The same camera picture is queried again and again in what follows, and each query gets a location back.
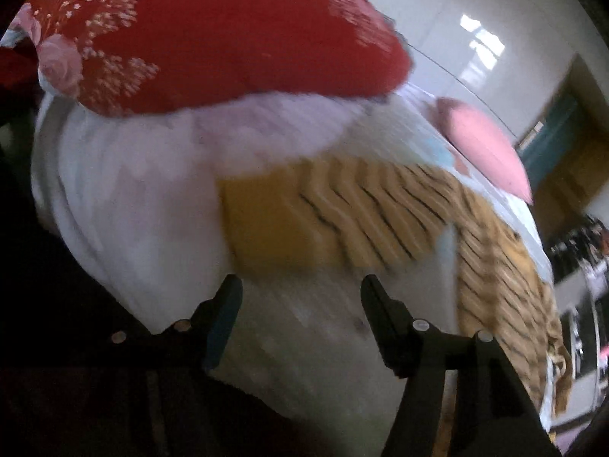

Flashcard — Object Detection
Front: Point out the yellow striped knit garment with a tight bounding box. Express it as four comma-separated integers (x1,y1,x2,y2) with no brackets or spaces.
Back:
220,156,573,414

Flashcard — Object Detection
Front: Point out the white open shelf unit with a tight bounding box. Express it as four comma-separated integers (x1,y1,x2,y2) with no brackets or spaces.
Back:
546,213,609,435

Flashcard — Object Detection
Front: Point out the white glossy wardrobe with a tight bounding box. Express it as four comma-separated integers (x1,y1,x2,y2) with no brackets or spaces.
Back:
370,0,608,141

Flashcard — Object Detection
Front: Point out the red floral pillow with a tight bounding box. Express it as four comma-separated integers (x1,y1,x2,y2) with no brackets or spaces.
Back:
3,0,412,118

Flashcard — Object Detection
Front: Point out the brown wooden door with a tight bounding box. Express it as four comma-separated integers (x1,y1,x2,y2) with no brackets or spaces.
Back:
516,56,608,243

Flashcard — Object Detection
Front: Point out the white quilted heart bedspread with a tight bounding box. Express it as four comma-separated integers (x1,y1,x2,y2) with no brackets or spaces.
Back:
32,89,569,456

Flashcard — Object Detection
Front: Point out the pink pillow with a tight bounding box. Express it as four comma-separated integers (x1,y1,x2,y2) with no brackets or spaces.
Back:
435,97,532,205

